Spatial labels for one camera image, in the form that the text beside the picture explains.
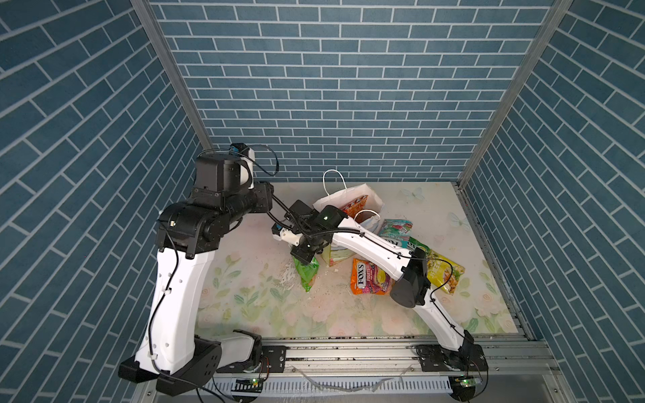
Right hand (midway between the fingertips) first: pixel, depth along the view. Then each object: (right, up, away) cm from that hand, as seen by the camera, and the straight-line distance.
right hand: (298, 254), depth 80 cm
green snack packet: (+3, -5, -2) cm, 6 cm away
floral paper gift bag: (+12, +20, +2) cm, 24 cm away
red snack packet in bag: (+18, +15, +6) cm, 25 cm away
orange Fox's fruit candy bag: (+23, -10, +7) cm, 26 cm away
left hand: (-3, +20, -20) cm, 29 cm away
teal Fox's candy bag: (+37, +7, +19) cm, 42 cm away
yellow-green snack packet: (+50, -8, +8) cm, 52 cm away
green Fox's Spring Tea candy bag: (+43, +1, +18) cm, 47 cm away
